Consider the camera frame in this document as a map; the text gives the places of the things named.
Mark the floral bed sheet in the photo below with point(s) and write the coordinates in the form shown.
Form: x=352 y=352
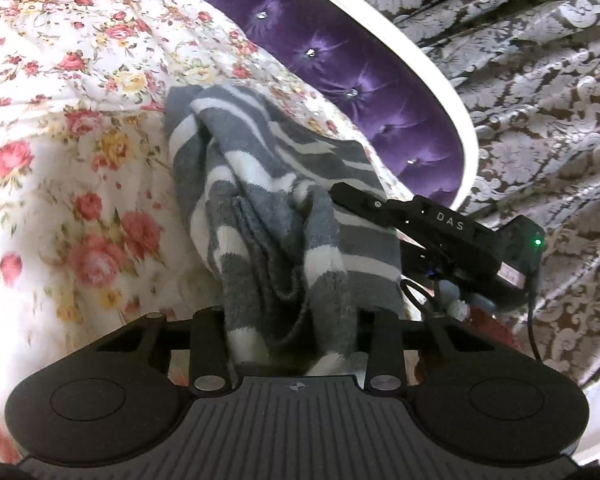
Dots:
x=91 y=236

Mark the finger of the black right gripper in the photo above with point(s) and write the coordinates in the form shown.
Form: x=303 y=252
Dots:
x=362 y=204

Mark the purple tufted headboard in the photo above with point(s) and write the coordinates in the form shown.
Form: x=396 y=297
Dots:
x=345 y=49

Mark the brown silver damask curtain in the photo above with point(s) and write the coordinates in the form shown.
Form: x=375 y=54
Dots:
x=528 y=72

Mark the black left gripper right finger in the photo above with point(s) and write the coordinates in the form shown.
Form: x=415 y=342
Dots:
x=437 y=339

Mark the grey white striped garment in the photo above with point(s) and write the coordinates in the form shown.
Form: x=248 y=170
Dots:
x=294 y=269

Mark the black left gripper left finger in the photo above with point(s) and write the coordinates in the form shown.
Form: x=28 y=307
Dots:
x=152 y=338

